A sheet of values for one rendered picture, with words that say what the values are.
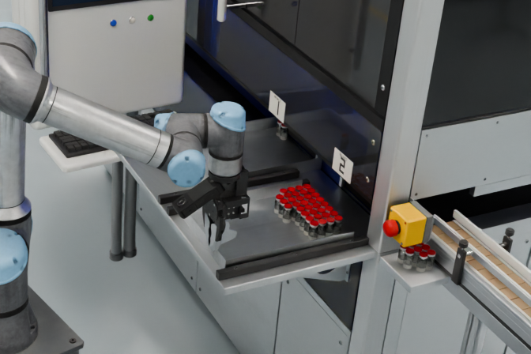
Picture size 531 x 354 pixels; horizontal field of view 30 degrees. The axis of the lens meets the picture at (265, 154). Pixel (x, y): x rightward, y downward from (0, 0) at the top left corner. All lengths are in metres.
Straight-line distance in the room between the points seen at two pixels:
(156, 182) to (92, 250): 1.32
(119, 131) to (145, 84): 1.15
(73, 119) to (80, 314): 1.71
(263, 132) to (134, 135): 0.96
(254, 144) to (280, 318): 0.52
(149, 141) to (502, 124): 0.89
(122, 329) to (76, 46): 1.06
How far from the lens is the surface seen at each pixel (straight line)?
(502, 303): 2.23
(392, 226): 2.25
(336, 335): 2.66
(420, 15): 2.11
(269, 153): 2.74
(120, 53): 2.99
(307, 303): 2.76
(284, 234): 2.40
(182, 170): 1.95
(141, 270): 3.76
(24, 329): 2.17
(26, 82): 1.90
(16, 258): 2.08
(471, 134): 2.36
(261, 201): 2.52
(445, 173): 2.37
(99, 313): 3.56
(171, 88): 3.12
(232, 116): 2.08
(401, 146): 2.24
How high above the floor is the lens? 2.20
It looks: 29 degrees down
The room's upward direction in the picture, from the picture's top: 5 degrees clockwise
